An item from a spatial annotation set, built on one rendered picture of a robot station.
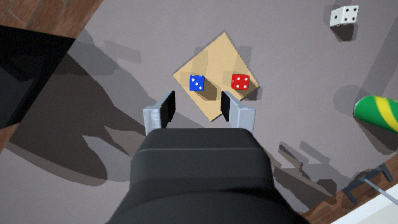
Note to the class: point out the green soda can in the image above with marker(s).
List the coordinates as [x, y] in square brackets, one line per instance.
[378, 111]

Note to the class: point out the white die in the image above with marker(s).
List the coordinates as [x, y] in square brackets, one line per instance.
[343, 16]

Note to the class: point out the red die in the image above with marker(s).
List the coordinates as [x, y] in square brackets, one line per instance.
[240, 81]

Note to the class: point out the blue die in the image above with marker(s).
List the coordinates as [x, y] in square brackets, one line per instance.
[196, 83]

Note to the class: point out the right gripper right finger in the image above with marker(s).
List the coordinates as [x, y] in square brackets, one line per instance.
[236, 113]

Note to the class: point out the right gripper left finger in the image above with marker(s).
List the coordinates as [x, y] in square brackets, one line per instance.
[161, 113]

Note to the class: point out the beige flat mat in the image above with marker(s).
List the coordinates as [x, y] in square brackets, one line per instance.
[217, 62]

